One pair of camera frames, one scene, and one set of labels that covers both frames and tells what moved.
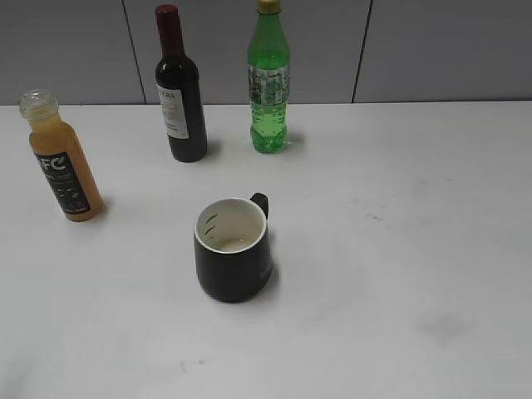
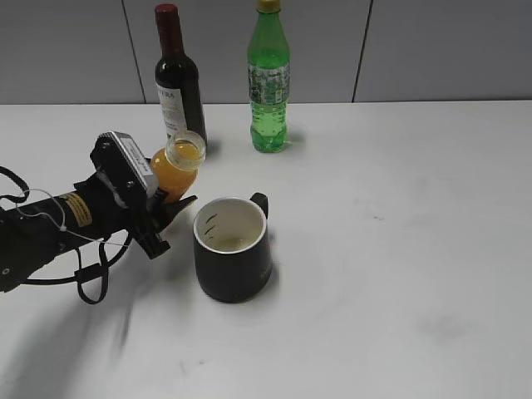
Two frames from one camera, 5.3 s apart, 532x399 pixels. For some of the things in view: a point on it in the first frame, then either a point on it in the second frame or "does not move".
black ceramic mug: x=232 y=249 does not move
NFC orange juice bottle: x=60 y=153 to x=174 y=168
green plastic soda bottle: x=268 y=78 does not move
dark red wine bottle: x=179 y=91 does not move
